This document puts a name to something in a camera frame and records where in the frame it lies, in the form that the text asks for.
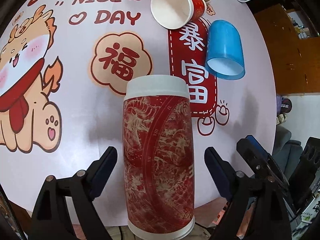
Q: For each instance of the blue plastic cup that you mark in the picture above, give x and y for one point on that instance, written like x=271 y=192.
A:
x=224 y=56

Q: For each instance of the grey chair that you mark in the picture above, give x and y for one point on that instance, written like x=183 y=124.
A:
x=286 y=152

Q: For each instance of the tall red patterned cup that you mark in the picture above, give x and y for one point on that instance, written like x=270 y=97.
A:
x=158 y=152

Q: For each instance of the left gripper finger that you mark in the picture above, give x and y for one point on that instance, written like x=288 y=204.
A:
x=242 y=148
x=263 y=163

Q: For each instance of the printed cartoon tablecloth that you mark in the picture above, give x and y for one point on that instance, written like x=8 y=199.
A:
x=91 y=113

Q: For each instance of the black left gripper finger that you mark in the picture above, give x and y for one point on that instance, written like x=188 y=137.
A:
x=269 y=219
x=51 y=219

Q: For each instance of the red paper cup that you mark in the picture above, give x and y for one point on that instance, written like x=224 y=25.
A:
x=174 y=14

